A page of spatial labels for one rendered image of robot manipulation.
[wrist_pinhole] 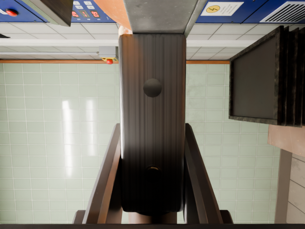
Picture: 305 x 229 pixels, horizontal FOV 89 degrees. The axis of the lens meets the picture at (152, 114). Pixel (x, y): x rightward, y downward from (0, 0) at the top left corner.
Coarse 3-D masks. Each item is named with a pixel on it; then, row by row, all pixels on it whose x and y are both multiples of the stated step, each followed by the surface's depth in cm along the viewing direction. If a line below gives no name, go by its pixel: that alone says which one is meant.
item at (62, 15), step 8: (32, 0) 27; (40, 0) 27; (48, 0) 29; (56, 0) 31; (64, 0) 33; (72, 0) 36; (40, 8) 30; (48, 8) 29; (56, 8) 31; (64, 8) 34; (72, 8) 36; (56, 16) 32; (64, 16) 34; (64, 24) 36
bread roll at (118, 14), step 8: (96, 0) 8; (104, 0) 7; (112, 0) 7; (120, 0) 7; (104, 8) 8; (112, 8) 8; (120, 8) 7; (112, 16) 9; (120, 16) 8; (120, 24) 10; (128, 24) 9
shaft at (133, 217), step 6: (132, 216) 9; (138, 216) 8; (144, 216) 8; (150, 216) 8; (156, 216) 8; (162, 216) 8; (168, 216) 8; (174, 216) 9; (132, 222) 9; (138, 222) 8; (144, 222) 8; (150, 222) 8; (156, 222) 8; (162, 222) 8; (168, 222) 8; (174, 222) 9
